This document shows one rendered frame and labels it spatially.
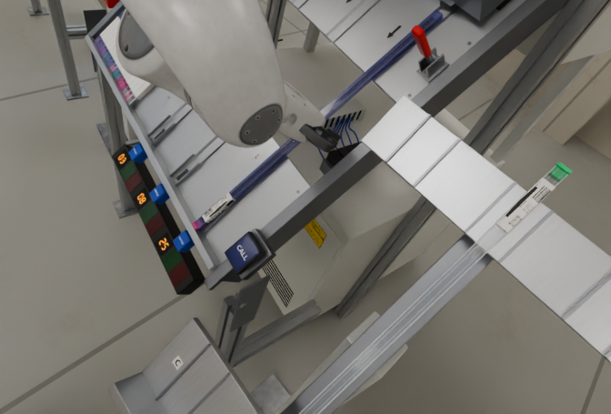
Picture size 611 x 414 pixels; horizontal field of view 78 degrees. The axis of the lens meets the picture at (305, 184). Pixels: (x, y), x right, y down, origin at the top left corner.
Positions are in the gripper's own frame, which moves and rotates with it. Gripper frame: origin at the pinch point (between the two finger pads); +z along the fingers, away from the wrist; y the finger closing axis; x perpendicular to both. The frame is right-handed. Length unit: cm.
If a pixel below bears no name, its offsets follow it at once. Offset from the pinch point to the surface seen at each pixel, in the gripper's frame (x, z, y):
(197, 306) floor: 76, 47, 19
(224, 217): 20.8, -2.6, 0.2
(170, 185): 24.0, -5.2, 11.4
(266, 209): 14.5, -1.6, -4.4
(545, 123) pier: -79, 245, 9
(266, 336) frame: 50, 31, -9
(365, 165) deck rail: -0.8, 2.6, -10.2
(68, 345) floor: 98, 18, 28
